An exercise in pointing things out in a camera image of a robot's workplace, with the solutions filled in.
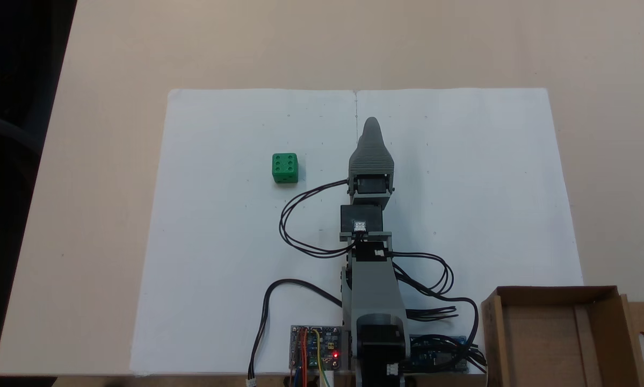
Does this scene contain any black shoulder motor cable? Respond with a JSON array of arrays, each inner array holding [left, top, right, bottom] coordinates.
[[406, 305, 458, 323]]

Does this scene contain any white paper sheet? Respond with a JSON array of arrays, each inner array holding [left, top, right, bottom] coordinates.
[[356, 88, 584, 375], [130, 89, 358, 376]]

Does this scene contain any black cable with white plug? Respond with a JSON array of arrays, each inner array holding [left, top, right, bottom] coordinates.
[[246, 278, 345, 386]]

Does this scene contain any circuit board on clear plate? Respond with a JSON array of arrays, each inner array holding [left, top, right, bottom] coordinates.
[[290, 325, 343, 373]]

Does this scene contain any yellow wire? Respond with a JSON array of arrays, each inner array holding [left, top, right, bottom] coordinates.
[[311, 328, 334, 387]]

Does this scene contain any black wrist motor cable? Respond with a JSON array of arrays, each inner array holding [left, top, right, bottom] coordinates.
[[388, 250, 455, 297]]

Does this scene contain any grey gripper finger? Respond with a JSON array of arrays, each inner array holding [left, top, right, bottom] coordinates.
[[347, 117, 396, 196]]

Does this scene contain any black blue-board cable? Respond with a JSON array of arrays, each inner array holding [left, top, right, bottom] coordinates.
[[451, 344, 489, 375]]

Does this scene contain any green die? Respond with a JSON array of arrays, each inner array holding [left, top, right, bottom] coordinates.
[[271, 153, 300, 185]]

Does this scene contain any blue circuit board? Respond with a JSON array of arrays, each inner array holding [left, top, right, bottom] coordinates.
[[409, 335, 471, 373]]

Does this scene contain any orange wire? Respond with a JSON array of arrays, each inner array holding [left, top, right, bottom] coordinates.
[[296, 328, 309, 387]]

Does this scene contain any black elbow motor cable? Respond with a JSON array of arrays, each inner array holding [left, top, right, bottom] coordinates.
[[394, 263, 482, 371]]

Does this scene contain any black gripper motor cable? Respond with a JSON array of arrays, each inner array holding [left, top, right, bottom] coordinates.
[[278, 180, 358, 259]]

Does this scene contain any brown cardboard box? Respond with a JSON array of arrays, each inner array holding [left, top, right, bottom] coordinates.
[[480, 285, 644, 387]]

